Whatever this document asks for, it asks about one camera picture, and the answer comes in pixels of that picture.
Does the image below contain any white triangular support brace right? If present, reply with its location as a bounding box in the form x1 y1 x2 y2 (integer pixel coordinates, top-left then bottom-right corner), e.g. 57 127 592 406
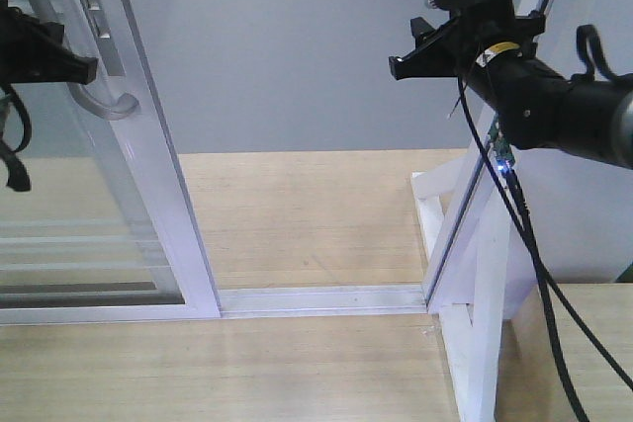
410 150 514 421

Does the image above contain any white door lock plate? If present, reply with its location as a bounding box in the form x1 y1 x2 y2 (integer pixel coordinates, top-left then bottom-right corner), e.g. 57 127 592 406
79 0 125 77

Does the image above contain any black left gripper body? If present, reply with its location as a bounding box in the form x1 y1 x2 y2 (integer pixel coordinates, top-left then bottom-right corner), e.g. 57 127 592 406
1 0 65 84

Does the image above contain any white framed sliding glass door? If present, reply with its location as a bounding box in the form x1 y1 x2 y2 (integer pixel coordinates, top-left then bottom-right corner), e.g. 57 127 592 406
1 0 221 325

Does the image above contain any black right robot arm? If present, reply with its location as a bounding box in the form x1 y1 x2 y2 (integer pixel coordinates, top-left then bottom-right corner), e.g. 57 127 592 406
389 0 632 168

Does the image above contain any green circuit board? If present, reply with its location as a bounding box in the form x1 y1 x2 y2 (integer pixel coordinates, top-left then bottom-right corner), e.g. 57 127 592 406
488 116 515 173

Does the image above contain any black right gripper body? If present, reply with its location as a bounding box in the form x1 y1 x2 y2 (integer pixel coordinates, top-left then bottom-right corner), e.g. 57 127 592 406
434 0 545 81

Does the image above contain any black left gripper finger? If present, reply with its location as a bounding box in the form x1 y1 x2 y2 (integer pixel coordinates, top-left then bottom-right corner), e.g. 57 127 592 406
1 55 99 85

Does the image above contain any grey curved door handle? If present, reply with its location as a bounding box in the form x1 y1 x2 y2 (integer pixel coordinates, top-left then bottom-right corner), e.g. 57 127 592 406
28 0 139 121

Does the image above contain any white door frame post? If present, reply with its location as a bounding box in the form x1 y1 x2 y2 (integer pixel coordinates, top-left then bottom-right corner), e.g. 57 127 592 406
422 0 575 314

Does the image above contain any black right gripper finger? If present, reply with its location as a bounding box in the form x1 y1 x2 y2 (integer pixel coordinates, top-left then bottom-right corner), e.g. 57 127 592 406
409 17 436 46
389 17 470 80

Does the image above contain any black cable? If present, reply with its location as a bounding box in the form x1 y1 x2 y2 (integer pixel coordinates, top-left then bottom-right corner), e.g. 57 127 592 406
454 26 633 422

